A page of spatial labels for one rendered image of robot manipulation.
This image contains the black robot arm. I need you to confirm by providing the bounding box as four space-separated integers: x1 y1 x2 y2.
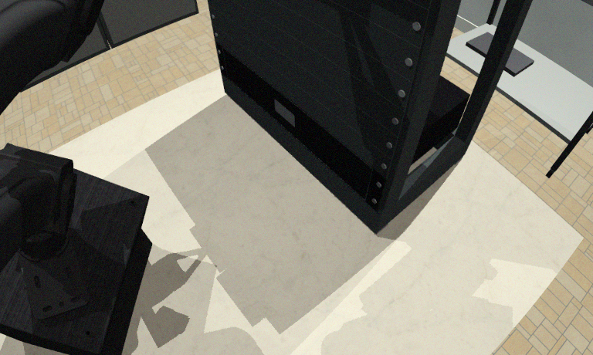
0 0 104 321

